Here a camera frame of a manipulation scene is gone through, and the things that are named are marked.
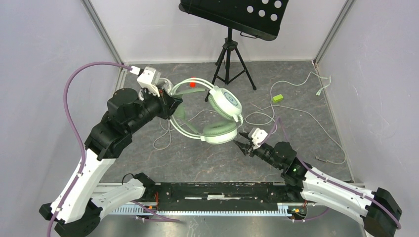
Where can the red small block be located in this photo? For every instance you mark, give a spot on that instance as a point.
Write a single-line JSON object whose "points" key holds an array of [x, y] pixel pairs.
{"points": [[192, 83]]}

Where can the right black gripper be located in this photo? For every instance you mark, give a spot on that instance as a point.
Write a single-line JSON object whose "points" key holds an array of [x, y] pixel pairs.
{"points": [[245, 148]]}

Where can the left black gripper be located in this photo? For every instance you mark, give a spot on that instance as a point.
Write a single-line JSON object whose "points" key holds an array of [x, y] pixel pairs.
{"points": [[166, 103]]}

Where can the green small block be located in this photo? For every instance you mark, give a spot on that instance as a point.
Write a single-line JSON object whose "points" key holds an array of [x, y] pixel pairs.
{"points": [[277, 98]]}

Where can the black music stand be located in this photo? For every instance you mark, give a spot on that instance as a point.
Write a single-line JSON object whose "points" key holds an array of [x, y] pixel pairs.
{"points": [[254, 19]]}

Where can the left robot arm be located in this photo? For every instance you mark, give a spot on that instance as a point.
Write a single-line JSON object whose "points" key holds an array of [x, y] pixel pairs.
{"points": [[76, 213]]}

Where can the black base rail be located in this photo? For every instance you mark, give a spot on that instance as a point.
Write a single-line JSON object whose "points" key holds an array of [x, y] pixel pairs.
{"points": [[220, 196]]}

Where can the white grey headphones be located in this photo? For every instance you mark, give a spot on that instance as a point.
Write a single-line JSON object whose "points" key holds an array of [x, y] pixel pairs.
{"points": [[167, 84]]}

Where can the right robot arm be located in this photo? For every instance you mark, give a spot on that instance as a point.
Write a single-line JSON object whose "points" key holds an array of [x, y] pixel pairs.
{"points": [[377, 211]]}

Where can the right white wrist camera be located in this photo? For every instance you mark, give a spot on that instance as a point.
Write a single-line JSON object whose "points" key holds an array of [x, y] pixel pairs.
{"points": [[257, 137]]}

